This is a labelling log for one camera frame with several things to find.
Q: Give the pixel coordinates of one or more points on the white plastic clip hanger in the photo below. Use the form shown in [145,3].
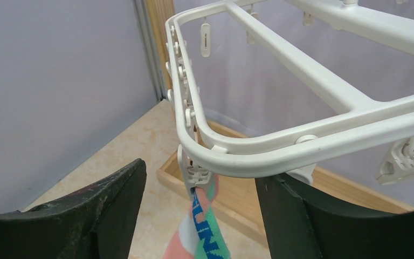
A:
[265,86]

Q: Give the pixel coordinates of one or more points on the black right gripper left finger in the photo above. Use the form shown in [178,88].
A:
[96,221]

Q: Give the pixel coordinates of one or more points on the wooden drying rack frame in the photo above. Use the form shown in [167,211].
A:
[237,203]

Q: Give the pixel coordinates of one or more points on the pink sock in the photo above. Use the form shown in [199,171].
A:
[199,235]

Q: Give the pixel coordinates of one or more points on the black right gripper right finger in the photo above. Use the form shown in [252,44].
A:
[303,222]

